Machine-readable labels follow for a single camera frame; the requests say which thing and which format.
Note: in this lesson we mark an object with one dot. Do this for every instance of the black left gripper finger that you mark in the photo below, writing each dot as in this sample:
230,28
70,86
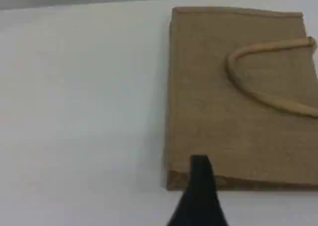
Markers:
198,201

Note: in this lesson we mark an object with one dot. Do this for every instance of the brown jute tote bag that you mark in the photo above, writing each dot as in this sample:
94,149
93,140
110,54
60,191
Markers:
223,106

